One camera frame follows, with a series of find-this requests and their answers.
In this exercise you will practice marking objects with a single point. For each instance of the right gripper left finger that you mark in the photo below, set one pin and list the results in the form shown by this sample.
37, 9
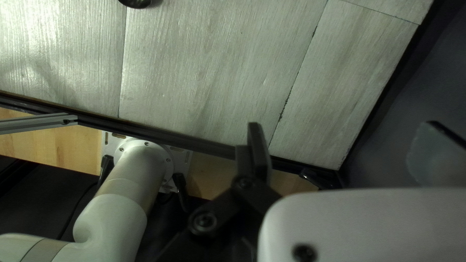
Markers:
251, 189

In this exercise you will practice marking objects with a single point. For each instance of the black frame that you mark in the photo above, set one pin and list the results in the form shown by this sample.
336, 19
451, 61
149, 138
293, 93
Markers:
145, 130

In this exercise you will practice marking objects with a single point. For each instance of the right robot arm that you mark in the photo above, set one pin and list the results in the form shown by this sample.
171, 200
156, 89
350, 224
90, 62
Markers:
120, 203

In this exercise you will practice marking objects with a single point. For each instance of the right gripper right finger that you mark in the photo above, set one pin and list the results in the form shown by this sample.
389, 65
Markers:
437, 163

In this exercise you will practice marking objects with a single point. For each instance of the black spoon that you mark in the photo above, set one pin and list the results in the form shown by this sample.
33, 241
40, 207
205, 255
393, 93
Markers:
134, 3

